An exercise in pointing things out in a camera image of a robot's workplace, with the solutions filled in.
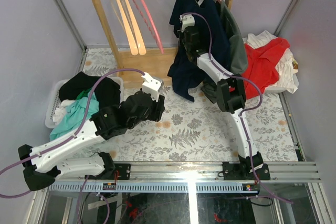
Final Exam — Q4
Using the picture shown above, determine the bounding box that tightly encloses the navy blue t-shirt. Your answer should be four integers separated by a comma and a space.
167, 0, 231, 102

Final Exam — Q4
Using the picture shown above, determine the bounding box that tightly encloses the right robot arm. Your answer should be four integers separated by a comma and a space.
179, 26, 270, 181

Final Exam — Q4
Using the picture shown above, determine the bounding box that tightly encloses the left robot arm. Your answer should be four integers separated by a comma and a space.
18, 90, 165, 191

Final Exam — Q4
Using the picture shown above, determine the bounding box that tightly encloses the pink twisted-bar hanger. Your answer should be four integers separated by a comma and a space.
132, 0, 164, 54

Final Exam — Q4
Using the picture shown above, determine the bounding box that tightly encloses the black t-shirt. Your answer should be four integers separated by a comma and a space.
58, 72, 121, 114

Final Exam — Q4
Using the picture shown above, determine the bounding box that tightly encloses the grey t-shirt on hanger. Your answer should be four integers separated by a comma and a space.
201, 0, 249, 105

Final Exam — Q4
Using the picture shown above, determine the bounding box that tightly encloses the teal t-shirt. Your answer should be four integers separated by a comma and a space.
49, 97, 88, 141

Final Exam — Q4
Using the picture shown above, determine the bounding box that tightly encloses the red t-shirt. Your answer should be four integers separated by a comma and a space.
242, 38, 289, 93

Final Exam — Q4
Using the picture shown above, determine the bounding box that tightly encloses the light wooden hanger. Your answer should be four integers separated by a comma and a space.
110, 0, 138, 56
124, 0, 146, 56

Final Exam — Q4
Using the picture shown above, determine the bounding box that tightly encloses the light wooden hanger left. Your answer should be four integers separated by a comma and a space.
110, 0, 138, 56

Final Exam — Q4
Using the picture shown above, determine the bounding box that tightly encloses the wooden clothes rack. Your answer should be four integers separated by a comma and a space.
92, 0, 233, 88

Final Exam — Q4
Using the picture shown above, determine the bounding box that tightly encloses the floral table mat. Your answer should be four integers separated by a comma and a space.
58, 46, 300, 162

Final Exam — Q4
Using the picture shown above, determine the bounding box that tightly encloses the green garment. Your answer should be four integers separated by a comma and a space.
76, 88, 91, 100

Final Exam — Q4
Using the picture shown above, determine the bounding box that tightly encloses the white cloth in bin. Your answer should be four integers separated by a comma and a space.
52, 100, 75, 125

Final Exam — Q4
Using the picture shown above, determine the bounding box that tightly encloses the white plastic bin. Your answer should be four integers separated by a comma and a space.
45, 77, 124, 129

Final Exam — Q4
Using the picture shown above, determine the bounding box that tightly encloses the white garment pile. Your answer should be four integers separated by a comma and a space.
243, 30, 299, 93

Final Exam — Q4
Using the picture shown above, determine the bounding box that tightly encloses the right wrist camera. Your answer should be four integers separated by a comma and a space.
180, 14, 195, 33

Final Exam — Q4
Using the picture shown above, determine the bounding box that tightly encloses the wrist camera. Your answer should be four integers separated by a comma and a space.
141, 72, 164, 102
180, 14, 195, 33

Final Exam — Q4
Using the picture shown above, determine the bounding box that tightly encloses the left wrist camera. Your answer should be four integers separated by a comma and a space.
141, 72, 164, 102

